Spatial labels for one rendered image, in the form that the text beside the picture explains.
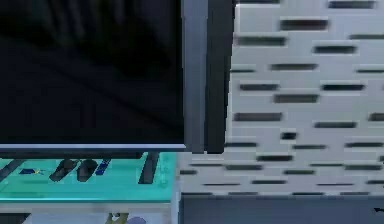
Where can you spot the blue remote control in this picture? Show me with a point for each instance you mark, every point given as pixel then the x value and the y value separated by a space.
pixel 102 166

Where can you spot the turquoise glass television stand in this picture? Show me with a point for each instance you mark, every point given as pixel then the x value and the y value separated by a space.
pixel 120 190

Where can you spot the black television set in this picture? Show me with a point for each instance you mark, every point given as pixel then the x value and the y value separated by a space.
pixel 90 73

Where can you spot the grey round object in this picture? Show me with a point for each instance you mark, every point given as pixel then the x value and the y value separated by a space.
pixel 136 220

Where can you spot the yellow and green object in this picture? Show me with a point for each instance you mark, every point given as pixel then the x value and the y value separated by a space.
pixel 116 219

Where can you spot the blue and yellow card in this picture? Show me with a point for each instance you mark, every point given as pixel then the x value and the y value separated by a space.
pixel 30 171

